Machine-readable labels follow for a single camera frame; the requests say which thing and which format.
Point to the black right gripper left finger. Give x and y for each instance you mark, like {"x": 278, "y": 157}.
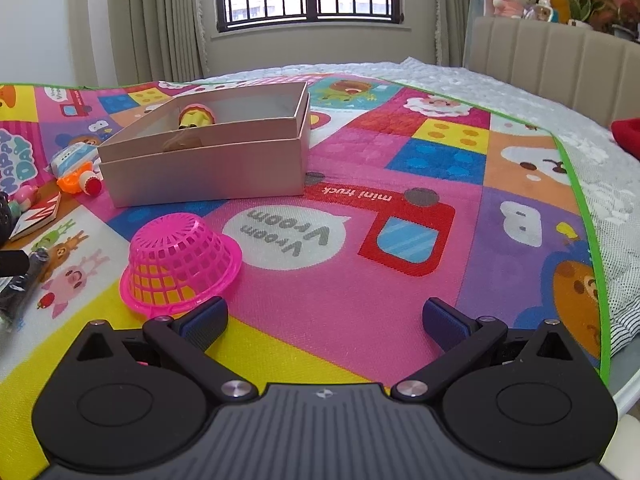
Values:
{"x": 183, "y": 342}

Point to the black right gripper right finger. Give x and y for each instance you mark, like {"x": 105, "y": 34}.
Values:
{"x": 464, "y": 342}

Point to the pink plastic basket scoop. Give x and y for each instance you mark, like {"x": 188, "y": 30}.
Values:
{"x": 177, "y": 262}

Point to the blue white wipes pack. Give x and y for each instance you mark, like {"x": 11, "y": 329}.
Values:
{"x": 72, "y": 157}

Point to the black plush toy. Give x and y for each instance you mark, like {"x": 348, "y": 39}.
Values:
{"x": 6, "y": 219}

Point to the pink pig figurine toy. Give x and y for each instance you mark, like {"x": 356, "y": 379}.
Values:
{"x": 26, "y": 196}

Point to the orange plastic toy mould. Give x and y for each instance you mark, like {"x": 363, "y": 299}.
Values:
{"x": 83, "y": 179}

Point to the red white booklet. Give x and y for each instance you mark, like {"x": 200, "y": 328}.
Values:
{"x": 36, "y": 217}

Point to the colourful cartoon play mat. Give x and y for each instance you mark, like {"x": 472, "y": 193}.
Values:
{"x": 409, "y": 195}

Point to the pink cardboard box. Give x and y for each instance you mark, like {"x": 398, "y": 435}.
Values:
{"x": 258, "y": 147}

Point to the yellow pink cupcake toy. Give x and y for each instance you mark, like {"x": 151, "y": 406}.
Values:
{"x": 196, "y": 115}

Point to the red fabric item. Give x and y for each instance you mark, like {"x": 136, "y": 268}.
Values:
{"x": 626, "y": 133}

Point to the beige curtain left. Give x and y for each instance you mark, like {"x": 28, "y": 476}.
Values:
{"x": 119, "y": 42}

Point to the beige curtain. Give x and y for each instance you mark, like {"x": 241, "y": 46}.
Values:
{"x": 450, "y": 29}
{"x": 119, "y": 42}

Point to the beige upholstered headboard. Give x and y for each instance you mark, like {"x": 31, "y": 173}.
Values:
{"x": 594, "y": 74}

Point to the small white blue figurine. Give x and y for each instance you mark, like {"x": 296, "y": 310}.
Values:
{"x": 541, "y": 11}

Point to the yellow plush toy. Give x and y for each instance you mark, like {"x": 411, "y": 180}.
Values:
{"x": 562, "y": 8}

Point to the potted green plant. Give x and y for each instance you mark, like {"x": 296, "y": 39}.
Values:
{"x": 580, "y": 11}

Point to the beige curtain right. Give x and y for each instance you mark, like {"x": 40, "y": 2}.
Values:
{"x": 450, "y": 29}

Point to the pink flower pot plant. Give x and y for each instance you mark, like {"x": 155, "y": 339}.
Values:
{"x": 620, "y": 18}

